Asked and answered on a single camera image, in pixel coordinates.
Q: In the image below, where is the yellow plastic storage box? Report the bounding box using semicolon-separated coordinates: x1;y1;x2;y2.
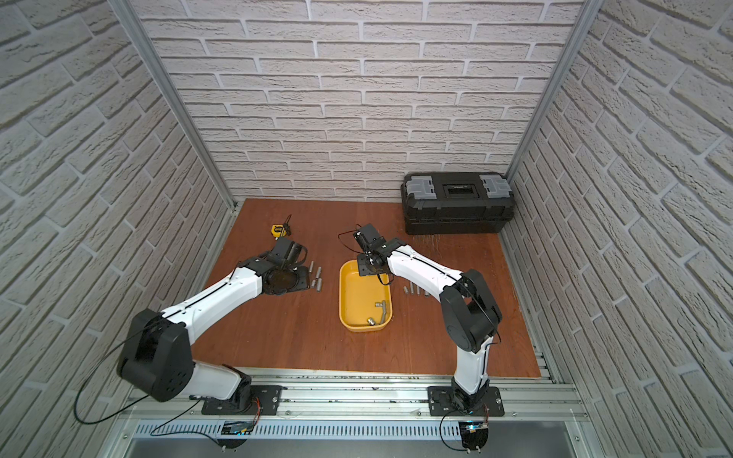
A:
339;260;393;333

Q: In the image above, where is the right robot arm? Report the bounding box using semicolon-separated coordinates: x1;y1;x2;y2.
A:
352;224;502;410

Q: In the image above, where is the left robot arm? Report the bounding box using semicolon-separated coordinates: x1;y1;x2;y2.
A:
116;238;310;411

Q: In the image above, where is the yellow tape measure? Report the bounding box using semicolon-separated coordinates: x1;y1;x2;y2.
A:
270;223;292;240

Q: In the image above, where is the black plastic toolbox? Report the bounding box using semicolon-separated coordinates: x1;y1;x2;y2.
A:
401;172;515;236

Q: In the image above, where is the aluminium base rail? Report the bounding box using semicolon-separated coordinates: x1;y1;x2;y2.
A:
116;370;590;446

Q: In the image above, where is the aluminium frame post left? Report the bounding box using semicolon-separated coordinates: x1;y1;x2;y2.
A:
110;0;238;212

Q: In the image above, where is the aluminium frame post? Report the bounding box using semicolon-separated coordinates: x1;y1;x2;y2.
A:
110;0;238;212
505;0;603;183

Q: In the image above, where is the aluminium frame post right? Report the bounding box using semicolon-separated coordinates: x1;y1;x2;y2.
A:
505;0;603;183

